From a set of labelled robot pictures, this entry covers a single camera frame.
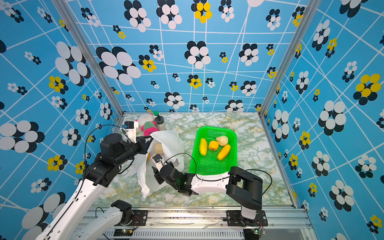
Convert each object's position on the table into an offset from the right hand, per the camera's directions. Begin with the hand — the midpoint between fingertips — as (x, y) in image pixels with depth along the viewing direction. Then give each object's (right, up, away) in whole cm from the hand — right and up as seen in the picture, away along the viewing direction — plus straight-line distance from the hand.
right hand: (156, 165), depth 77 cm
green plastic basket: (+29, -3, +15) cm, 33 cm away
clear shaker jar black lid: (-5, +22, +28) cm, 36 cm away
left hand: (+1, +16, -9) cm, 18 cm away
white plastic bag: (+7, +11, 0) cm, 13 cm away
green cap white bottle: (-9, +30, +32) cm, 45 cm away
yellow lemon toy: (+25, +7, +18) cm, 32 cm away
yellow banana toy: (+38, +4, +15) cm, 41 cm away
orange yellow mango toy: (+32, +8, +17) cm, 37 cm away
